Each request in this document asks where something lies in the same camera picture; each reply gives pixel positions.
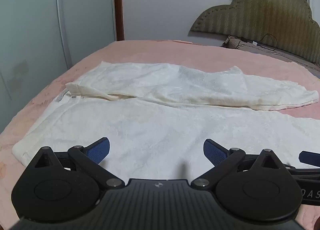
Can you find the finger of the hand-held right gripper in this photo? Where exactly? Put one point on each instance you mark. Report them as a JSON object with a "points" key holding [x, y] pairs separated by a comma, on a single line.
{"points": [[310, 157]]}

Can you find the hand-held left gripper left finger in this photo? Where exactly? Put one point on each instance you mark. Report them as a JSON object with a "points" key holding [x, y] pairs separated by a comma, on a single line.
{"points": [[99, 149]]}

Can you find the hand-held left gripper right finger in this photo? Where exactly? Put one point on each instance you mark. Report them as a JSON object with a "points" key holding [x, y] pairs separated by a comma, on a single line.
{"points": [[214, 151]]}

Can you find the white pants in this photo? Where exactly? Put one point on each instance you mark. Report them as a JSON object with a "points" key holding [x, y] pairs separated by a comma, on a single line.
{"points": [[162, 125]]}

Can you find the brown pillow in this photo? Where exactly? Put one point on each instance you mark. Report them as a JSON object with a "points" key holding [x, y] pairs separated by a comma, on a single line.
{"points": [[247, 48]]}

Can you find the pink bed sheet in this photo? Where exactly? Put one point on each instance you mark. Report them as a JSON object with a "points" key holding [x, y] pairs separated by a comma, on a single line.
{"points": [[150, 50]]}

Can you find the glass wardrobe door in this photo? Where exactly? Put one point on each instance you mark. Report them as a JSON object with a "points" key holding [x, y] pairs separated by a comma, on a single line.
{"points": [[37, 32]]}

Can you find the olive padded headboard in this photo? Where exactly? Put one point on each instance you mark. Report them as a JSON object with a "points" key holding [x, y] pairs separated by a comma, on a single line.
{"points": [[262, 17]]}

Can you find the brown wooden wardrobe trim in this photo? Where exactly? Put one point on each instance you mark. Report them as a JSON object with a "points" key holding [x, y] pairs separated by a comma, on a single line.
{"points": [[119, 5]]}

